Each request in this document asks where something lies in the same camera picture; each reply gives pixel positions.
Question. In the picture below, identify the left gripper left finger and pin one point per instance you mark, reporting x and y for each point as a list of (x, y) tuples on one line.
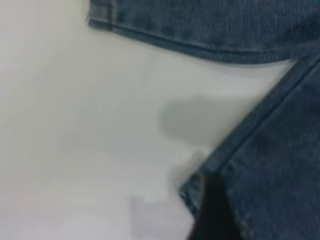
[(162, 220)]

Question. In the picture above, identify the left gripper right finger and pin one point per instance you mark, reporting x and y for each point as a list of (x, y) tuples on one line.
[(215, 212)]

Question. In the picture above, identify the blue denim jeans with faded knees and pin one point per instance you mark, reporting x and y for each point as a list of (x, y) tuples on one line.
[(225, 25)]

